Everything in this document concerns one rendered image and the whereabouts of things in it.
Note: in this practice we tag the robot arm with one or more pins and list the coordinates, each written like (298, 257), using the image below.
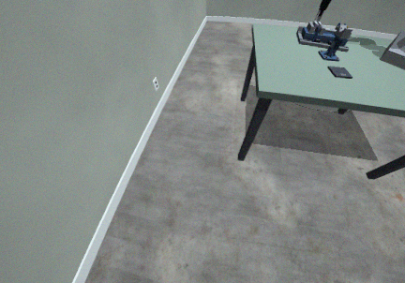
(401, 44)

